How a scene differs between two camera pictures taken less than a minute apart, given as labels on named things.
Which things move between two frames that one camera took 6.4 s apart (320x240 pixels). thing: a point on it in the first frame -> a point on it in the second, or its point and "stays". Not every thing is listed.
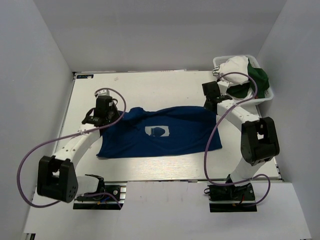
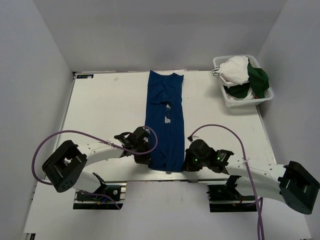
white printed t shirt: (239, 64) stays
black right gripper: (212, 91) -> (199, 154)
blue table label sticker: (85, 76) stays
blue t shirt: (140, 131) -> (164, 115)
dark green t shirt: (242, 90) stays
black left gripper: (114, 107) -> (144, 159)
